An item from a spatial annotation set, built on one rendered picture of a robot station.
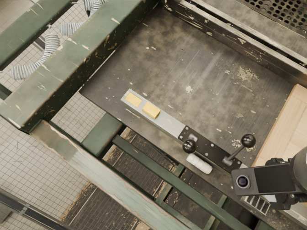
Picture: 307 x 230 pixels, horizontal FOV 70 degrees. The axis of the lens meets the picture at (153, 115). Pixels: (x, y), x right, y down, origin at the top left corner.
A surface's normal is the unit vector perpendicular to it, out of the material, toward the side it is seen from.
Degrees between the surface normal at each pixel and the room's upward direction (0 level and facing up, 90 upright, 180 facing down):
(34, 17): 90
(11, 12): 90
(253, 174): 29
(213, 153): 58
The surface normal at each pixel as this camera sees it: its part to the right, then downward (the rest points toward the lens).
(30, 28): 0.47, 0.02
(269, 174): -0.64, -0.28
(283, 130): 0.04, -0.33
